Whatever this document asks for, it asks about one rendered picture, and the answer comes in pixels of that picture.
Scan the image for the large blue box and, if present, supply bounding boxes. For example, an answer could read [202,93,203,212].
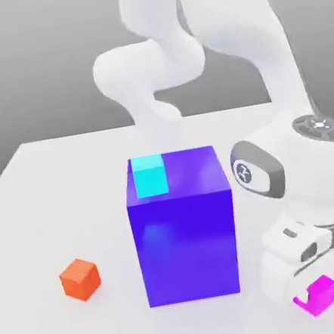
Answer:
[119,142,249,310]

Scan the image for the small cyan cube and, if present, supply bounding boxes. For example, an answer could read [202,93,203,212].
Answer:
[129,153,170,200]

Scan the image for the small magenta cube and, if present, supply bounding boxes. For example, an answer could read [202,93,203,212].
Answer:
[289,273,334,322]

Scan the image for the small orange cube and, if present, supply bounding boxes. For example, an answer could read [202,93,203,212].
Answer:
[56,255,105,307]

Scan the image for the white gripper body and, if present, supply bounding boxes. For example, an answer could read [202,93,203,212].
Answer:
[255,241,330,311]

